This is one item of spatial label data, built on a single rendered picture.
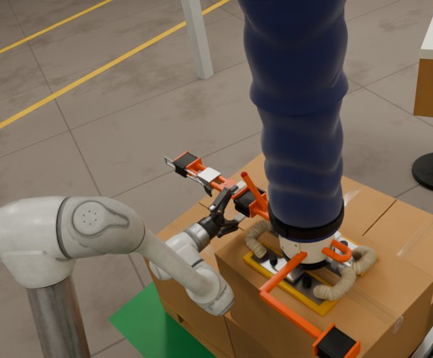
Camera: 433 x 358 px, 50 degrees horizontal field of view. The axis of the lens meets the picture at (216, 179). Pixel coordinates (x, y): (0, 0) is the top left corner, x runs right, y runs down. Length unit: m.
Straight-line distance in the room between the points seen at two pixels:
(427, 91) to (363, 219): 0.83
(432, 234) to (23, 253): 1.75
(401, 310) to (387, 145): 2.26
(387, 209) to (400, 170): 1.09
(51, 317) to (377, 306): 0.92
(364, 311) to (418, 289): 0.18
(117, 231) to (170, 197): 2.47
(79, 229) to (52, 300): 0.22
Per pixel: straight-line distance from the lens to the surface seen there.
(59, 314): 1.11
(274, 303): 1.35
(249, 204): 1.61
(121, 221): 0.95
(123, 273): 3.03
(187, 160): 1.84
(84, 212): 0.93
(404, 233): 2.26
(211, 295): 1.42
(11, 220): 1.03
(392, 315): 1.50
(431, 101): 2.79
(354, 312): 1.50
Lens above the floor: 2.19
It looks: 39 degrees down
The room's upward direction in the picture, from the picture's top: 13 degrees counter-clockwise
